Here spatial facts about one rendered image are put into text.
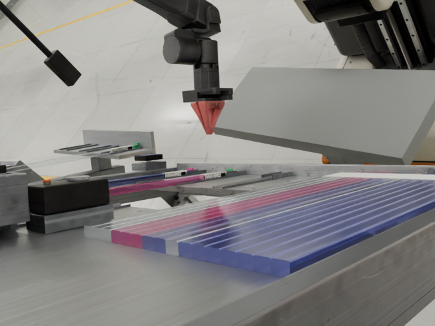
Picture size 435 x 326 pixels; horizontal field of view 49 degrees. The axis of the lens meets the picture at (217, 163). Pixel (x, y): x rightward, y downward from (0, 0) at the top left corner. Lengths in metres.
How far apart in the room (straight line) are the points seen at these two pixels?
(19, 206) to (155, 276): 0.21
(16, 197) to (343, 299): 0.32
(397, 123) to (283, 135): 0.28
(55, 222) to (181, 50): 0.59
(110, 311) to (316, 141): 0.89
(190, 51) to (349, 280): 0.79
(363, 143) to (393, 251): 0.72
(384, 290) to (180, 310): 0.14
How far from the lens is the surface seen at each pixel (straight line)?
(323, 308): 0.26
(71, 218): 0.50
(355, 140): 1.06
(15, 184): 0.49
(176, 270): 0.33
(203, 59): 1.05
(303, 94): 1.25
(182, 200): 1.16
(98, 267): 0.35
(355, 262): 0.29
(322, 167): 0.86
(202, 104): 1.04
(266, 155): 2.11
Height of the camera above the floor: 1.33
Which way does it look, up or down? 36 degrees down
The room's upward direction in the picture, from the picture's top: 41 degrees counter-clockwise
